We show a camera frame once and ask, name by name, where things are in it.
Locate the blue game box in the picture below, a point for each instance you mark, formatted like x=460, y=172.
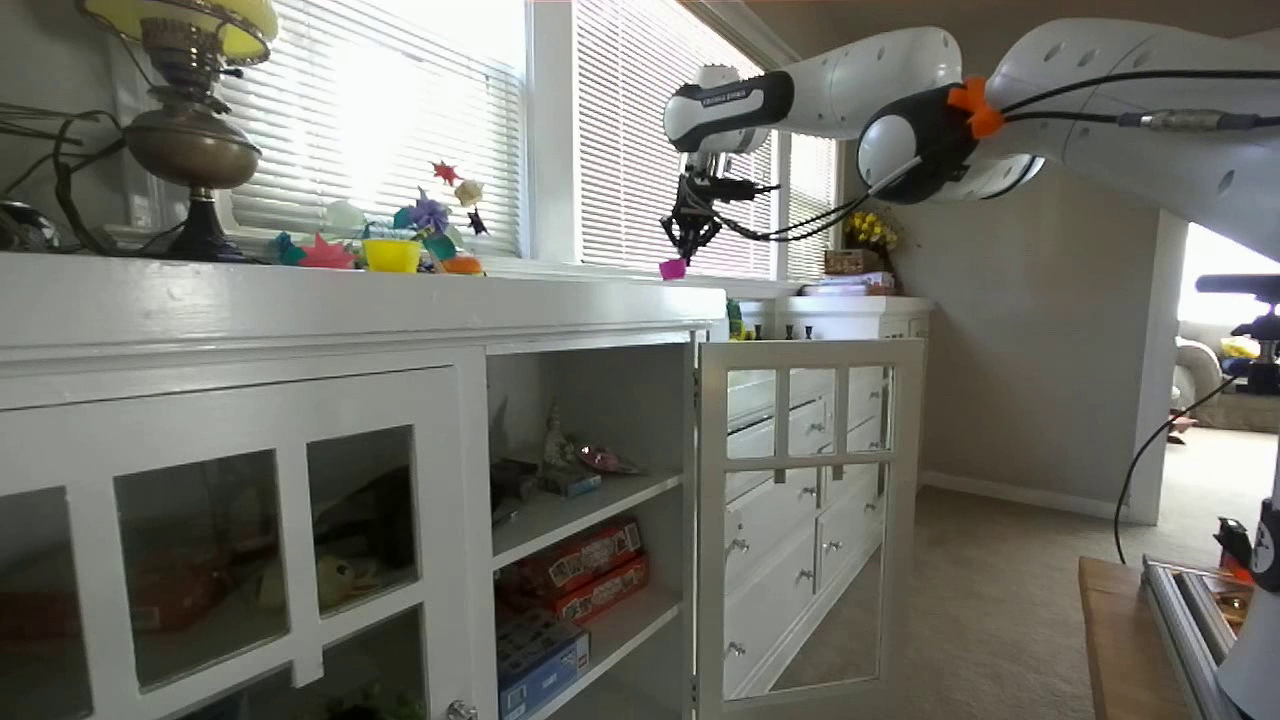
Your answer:
x=540, y=665

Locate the silver door knob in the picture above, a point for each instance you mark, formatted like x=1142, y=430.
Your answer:
x=461, y=711

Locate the window with blinds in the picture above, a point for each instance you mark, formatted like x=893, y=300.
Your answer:
x=380, y=110
x=640, y=200
x=810, y=240

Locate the orange bowl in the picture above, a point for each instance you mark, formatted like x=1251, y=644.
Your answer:
x=462, y=266

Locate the stack of books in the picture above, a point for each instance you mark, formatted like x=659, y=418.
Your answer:
x=850, y=285

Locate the open glass cabinet door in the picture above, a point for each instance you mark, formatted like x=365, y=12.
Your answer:
x=806, y=475

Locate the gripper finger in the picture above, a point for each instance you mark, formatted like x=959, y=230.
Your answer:
x=708, y=232
x=675, y=232

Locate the pink bowl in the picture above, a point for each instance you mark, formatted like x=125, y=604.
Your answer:
x=672, y=269

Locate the brass lamp with yellow shade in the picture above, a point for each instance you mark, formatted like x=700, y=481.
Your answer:
x=192, y=145

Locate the white dresser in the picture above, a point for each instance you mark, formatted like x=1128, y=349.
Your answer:
x=850, y=315

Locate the yellow bowl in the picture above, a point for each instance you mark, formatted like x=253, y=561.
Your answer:
x=392, y=256

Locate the red paper star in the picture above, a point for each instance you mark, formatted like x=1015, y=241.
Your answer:
x=446, y=172

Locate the teal paper star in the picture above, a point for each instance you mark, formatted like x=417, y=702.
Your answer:
x=288, y=250

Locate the pink paper star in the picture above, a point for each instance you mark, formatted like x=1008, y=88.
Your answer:
x=326, y=254

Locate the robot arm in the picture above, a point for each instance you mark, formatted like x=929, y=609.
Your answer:
x=1100, y=90

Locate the purple paper flower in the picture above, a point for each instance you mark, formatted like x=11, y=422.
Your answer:
x=430, y=213

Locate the small green bottle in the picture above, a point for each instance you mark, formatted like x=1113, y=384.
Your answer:
x=735, y=322

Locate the white cabinet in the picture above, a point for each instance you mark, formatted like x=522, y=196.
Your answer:
x=350, y=310

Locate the small grey figurine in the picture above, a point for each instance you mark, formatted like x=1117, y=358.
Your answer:
x=557, y=445

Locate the beige sofa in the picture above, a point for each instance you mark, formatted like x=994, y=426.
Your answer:
x=1200, y=375

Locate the cream paper star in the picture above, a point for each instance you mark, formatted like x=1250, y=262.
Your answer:
x=469, y=193

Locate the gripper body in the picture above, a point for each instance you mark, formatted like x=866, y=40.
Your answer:
x=699, y=195

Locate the yellow flowers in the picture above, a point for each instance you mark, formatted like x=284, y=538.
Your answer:
x=871, y=230

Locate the pink toy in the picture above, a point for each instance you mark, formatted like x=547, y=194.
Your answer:
x=605, y=461

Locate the green paper shape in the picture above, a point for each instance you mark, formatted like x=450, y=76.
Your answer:
x=439, y=246

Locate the pale paper ball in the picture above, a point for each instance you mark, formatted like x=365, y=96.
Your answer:
x=345, y=218

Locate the closed glass cabinet door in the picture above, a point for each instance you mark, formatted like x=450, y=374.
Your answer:
x=290, y=560

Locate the wicker basket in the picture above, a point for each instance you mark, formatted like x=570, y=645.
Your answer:
x=852, y=262

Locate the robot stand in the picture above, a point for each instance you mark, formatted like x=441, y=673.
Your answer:
x=1125, y=640

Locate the camera on mount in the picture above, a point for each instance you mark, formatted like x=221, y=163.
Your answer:
x=1262, y=330

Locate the red game box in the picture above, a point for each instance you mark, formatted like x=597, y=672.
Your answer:
x=605, y=592
x=585, y=555

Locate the dark paper star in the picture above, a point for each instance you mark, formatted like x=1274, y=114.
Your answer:
x=478, y=222

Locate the small teal box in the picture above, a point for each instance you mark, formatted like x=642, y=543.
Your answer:
x=572, y=483

